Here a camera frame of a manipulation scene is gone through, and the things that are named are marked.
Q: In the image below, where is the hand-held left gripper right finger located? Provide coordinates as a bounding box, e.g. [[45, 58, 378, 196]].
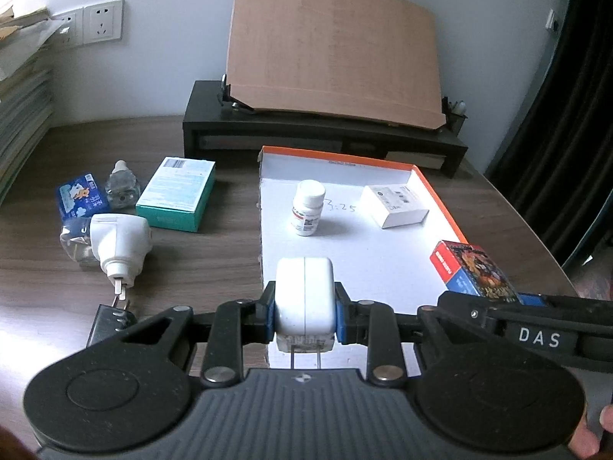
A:
[[334, 282, 461, 390]]

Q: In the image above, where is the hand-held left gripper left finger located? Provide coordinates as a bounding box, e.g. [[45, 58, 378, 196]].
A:
[[122, 282, 279, 390]]

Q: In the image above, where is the white power adapter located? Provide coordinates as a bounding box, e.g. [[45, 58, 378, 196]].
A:
[[274, 257, 336, 370]]

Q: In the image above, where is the red and blue card box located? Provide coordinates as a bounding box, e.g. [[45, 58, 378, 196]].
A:
[[429, 240, 520, 304]]

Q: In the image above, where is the orange and white box lid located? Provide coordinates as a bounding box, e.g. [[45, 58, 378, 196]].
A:
[[257, 145, 470, 370]]

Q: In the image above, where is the teal and white box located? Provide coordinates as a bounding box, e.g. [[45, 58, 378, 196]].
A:
[[135, 156, 216, 233]]

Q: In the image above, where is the blue floss pick box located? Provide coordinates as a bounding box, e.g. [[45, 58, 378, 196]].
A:
[[56, 173, 107, 223]]

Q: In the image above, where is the person's right hand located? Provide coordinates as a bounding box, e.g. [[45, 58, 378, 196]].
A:
[[567, 405, 613, 460]]

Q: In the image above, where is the white pill bottle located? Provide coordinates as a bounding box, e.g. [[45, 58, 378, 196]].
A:
[[290, 179, 326, 237]]

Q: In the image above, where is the small white box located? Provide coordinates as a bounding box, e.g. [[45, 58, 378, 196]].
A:
[[360, 183, 430, 229]]

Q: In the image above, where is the black binder clip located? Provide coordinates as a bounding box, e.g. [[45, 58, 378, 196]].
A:
[[85, 297, 139, 348]]

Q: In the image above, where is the white plug-in heater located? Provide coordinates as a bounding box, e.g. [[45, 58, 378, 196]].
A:
[[90, 213, 154, 304]]

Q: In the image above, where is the clear liquid refill bottle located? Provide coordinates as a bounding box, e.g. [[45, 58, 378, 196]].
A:
[[104, 159, 141, 210]]

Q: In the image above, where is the black pen holder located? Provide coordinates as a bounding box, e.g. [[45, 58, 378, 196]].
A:
[[441, 97, 469, 136]]

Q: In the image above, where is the black curtain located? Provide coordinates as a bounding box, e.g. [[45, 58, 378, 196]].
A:
[[484, 0, 613, 269]]

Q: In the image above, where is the black monitor riser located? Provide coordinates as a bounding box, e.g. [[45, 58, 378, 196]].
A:
[[182, 80, 469, 179]]

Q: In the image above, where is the clear plastic bag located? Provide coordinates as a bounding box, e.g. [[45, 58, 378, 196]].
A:
[[58, 219, 103, 270]]

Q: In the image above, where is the metal board clip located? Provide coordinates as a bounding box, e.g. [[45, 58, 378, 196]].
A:
[[218, 74, 254, 113]]

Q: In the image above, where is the brown wooden board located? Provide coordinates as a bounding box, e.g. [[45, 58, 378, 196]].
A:
[[225, 0, 446, 131]]

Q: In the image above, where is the stack of papers and books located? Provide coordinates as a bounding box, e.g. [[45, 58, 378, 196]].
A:
[[0, 0, 65, 207]]

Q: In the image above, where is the white wall socket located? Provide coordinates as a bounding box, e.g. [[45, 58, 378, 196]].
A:
[[82, 0, 124, 45], [50, 10, 86, 49]]

